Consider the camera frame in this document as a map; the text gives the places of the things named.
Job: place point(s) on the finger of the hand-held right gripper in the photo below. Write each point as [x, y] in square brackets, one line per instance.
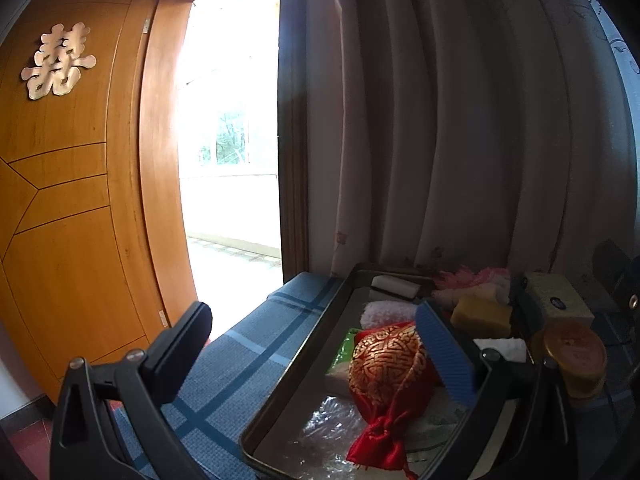
[612, 270]

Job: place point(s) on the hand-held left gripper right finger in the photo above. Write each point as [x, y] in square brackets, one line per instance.
[445, 355]

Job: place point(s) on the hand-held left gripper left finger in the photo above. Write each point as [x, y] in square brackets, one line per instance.
[180, 350]

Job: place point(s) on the yellow sponge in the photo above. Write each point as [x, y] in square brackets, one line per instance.
[480, 317]

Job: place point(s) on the red gold embroidered pouch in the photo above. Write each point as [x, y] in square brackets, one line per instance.
[390, 365]

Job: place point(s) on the white cloth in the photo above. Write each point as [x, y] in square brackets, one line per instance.
[505, 347]

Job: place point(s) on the pale pink towel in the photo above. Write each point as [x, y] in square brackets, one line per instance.
[387, 315]

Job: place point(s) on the pink knitted cloth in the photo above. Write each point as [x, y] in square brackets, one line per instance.
[475, 280]

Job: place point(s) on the white sponge with dark stripe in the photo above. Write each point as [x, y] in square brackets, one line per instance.
[395, 287]

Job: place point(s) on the green tissue packet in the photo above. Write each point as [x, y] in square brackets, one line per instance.
[342, 360]

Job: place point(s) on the rectangular gold metal tin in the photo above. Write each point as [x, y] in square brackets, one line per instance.
[320, 355]

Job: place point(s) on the clear plastic pack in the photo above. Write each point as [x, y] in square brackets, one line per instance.
[330, 425]

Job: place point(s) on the blue plaid bed cover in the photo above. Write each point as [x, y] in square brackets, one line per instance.
[240, 350]

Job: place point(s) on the yellow floral tissue box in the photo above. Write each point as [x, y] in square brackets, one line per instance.
[555, 292]

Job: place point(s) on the round gold tin pink label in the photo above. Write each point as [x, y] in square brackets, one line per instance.
[570, 350]

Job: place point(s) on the orange wooden door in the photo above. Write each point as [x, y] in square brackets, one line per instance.
[75, 210]

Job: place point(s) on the balcony window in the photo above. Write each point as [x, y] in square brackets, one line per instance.
[225, 140]

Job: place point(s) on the pale pink floral curtain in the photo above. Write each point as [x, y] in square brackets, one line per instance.
[450, 110]

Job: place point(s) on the white door ornament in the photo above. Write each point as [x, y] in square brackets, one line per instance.
[55, 60]

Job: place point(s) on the orange wooden door frame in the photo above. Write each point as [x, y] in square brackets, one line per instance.
[160, 160]

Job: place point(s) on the dark brown frame post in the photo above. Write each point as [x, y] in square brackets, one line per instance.
[292, 110]

